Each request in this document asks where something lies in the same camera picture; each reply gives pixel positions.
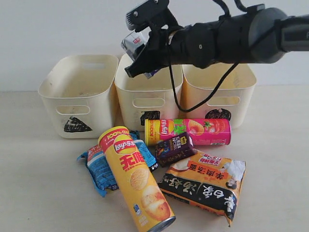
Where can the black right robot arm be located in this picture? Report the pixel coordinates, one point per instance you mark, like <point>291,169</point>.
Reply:
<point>262,35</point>

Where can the purple drink carton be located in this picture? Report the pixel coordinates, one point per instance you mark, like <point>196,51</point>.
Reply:
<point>174,149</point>

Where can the white milk carton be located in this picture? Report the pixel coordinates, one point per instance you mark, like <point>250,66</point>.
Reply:
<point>135,40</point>

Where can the orange black noodle packet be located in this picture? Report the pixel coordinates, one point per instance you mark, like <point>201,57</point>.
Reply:
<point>209,182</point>

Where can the left cream plastic bin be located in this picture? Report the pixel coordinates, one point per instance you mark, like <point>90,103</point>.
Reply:
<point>80,96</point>

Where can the right cream plastic bin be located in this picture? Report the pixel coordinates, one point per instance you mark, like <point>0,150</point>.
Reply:
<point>230,101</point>

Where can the middle cream plastic bin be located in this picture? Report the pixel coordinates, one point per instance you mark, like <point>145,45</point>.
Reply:
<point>141,98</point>

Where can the pink Lays chips can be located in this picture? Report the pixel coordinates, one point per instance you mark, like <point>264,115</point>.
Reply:
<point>202,131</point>

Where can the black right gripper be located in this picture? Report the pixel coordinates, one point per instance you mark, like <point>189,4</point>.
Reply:
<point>166,48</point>

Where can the yellow Lays chips can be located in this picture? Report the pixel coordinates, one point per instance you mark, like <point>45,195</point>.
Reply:
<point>148,206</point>

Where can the blue instant noodle packet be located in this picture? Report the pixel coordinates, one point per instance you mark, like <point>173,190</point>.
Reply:
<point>100,172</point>

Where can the cream plastic bin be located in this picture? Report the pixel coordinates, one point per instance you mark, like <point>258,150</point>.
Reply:
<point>141,98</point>
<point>230,101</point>
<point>80,96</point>

